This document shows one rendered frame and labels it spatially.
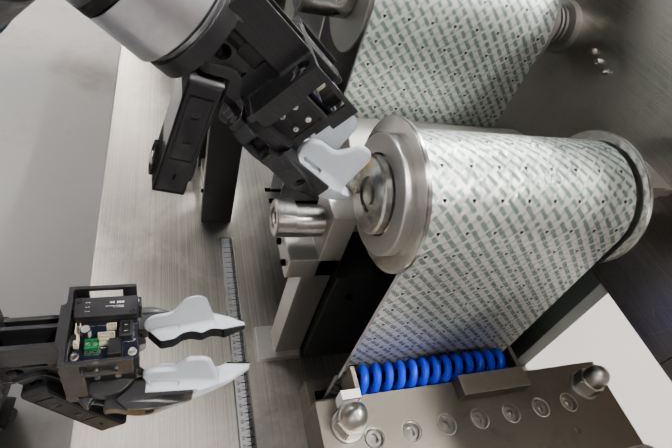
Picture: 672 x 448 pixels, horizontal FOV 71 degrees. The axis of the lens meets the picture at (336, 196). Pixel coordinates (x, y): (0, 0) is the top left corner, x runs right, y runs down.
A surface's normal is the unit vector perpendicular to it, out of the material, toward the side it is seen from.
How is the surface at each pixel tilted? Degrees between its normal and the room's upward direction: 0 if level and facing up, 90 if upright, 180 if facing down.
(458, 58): 92
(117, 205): 0
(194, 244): 0
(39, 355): 90
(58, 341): 0
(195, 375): 90
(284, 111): 90
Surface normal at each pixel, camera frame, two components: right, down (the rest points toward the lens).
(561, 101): -0.94, -0.01
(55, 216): 0.26, -0.70
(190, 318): 0.34, 0.66
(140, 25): 0.08, 0.81
